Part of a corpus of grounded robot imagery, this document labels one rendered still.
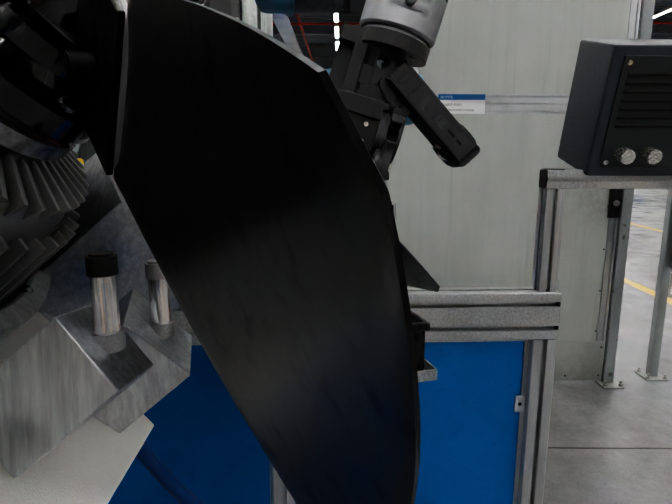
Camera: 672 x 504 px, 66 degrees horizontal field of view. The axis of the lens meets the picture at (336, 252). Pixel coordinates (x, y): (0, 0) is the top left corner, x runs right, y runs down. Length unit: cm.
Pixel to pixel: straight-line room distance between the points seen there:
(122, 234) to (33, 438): 17
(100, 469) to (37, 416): 9
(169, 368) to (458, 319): 53
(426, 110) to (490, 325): 46
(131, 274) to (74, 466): 17
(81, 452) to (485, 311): 62
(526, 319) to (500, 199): 152
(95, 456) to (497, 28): 221
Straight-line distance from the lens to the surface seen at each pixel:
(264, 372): 20
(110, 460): 46
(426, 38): 52
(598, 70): 88
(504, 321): 88
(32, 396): 38
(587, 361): 274
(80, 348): 35
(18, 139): 36
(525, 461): 101
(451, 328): 87
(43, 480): 42
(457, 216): 234
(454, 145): 51
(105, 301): 36
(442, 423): 95
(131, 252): 49
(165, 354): 44
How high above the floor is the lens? 108
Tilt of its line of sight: 11 degrees down
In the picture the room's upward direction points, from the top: straight up
